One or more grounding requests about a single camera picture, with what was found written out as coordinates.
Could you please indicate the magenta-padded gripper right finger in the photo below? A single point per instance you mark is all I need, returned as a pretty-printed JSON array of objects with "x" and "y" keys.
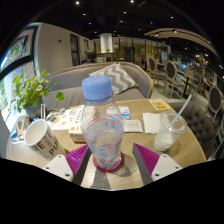
[{"x": 147, "y": 158}]

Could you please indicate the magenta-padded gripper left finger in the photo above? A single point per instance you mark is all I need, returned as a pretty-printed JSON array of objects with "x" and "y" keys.
[{"x": 77, "y": 159}]

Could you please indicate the clear blue-capped water bottle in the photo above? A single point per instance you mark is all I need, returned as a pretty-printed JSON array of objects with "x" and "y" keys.
[{"x": 101, "y": 133}]

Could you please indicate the flat round red coaster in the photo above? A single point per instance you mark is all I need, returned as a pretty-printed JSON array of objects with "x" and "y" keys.
[{"x": 100, "y": 168}]

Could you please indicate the clear plastic cup with straw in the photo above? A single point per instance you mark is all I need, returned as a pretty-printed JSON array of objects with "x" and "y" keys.
[{"x": 168, "y": 136}]

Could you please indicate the white paper napkin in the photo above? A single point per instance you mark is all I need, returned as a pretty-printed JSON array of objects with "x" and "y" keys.
[{"x": 150, "y": 122}]

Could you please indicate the white orange menu box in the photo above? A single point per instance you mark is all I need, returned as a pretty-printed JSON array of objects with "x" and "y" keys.
[{"x": 68, "y": 121}]

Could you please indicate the white mug with black print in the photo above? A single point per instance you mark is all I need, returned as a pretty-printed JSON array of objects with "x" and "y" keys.
[{"x": 41, "y": 140}]

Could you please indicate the yellow table sticker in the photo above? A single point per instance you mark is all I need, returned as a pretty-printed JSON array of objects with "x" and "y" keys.
[{"x": 159, "y": 104}]

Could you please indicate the grey curved sofa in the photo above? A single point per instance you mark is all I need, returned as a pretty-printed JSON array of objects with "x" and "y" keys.
[{"x": 71, "y": 85}]

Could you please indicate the green potted plant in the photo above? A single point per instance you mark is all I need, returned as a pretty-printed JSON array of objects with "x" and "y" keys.
[{"x": 30, "y": 90}]

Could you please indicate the grey white chevron pillow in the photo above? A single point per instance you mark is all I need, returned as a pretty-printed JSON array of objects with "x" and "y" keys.
[{"x": 116, "y": 77}]

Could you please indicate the group of dining chairs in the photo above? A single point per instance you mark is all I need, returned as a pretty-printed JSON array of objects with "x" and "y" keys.
[{"x": 171, "y": 73}]

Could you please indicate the person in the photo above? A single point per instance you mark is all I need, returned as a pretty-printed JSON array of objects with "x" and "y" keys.
[{"x": 90, "y": 56}]

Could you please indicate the window with festive stickers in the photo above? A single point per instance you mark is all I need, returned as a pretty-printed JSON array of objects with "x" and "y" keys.
[{"x": 15, "y": 50}]

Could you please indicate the group of ceiling spotlights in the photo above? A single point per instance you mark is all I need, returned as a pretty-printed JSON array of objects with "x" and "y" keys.
[{"x": 77, "y": 2}]

